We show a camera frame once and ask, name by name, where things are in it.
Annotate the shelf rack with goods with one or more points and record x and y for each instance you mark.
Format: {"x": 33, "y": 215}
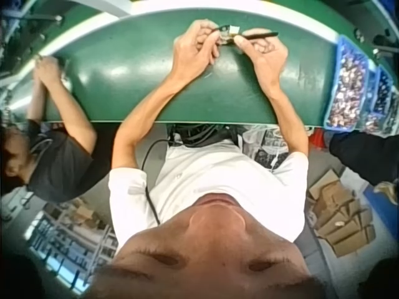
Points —
{"x": 68, "y": 243}

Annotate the blue tray of small parts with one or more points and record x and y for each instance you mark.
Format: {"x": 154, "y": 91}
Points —
{"x": 347, "y": 87}
{"x": 378, "y": 99}

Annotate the person's right hand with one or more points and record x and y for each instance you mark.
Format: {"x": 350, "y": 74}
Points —
{"x": 268, "y": 62}

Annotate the clear plastic bags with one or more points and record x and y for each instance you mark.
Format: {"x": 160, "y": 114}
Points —
{"x": 268, "y": 146}

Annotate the thin black tool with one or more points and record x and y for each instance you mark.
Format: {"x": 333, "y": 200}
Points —
{"x": 260, "y": 35}

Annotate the person's left hand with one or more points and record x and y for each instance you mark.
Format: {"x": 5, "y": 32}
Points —
{"x": 187, "y": 53}

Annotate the small tan electronic part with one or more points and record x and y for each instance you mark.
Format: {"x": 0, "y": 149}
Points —
{"x": 230, "y": 33}

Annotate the stack of cardboard boxes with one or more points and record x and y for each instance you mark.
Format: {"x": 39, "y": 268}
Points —
{"x": 341, "y": 215}

